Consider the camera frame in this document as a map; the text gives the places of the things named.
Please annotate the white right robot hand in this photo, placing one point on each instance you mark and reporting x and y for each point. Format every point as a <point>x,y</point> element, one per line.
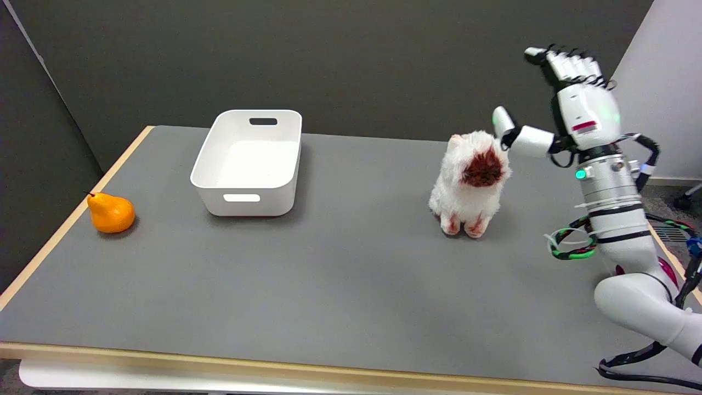
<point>584,107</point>

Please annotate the white plush toy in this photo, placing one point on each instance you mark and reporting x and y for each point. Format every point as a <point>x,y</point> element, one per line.
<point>470,184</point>

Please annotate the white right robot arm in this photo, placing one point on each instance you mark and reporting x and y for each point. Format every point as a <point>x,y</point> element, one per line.
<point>625,230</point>

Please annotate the black chair base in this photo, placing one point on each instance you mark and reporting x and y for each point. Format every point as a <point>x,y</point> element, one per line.
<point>686,198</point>

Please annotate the white plastic bin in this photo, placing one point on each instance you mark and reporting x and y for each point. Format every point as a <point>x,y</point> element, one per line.
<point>249,162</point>

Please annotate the orange pear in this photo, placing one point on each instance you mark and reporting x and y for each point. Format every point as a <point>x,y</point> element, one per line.
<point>111,213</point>

